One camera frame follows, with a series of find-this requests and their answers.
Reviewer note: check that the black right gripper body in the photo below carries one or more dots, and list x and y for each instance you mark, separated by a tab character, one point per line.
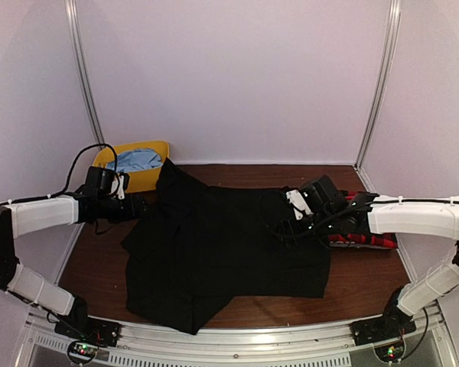
322	225

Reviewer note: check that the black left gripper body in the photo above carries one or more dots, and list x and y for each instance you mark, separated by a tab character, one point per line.
115	212

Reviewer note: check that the black long sleeve shirt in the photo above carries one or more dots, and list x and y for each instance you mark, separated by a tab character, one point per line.
199	246

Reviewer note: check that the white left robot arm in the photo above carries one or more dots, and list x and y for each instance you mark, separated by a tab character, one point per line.
32	232

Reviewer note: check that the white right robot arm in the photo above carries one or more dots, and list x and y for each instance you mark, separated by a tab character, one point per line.
436	218

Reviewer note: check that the red black plaid shirt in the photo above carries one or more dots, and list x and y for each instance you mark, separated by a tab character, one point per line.
363	241

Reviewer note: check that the light blue shirt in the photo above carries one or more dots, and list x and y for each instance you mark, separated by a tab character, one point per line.
139	159

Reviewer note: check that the left circuit board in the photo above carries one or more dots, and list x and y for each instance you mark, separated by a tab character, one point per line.
79	352

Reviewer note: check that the circuit board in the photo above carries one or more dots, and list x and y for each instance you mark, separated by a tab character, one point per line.
79	352
390	353

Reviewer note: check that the right circuit board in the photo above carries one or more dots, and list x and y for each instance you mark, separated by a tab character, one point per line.
390	353

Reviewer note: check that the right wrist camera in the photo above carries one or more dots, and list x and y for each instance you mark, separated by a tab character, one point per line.
316	198

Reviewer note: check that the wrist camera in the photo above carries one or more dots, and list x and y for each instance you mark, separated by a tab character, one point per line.
102	183
316	198

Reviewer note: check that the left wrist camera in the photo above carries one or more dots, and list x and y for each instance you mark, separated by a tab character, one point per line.
102	183

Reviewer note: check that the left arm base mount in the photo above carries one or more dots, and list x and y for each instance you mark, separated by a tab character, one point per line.
77	324

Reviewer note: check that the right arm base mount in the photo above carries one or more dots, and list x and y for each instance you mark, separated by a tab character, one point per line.
392	324

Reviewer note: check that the aluminium left corner post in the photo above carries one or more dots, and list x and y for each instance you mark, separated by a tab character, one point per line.
82	70

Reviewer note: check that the aluminium corner post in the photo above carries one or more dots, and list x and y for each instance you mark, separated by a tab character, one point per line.
82	70
388	53

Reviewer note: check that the aluminium right corner post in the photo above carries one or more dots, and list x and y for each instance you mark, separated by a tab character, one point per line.
388	53

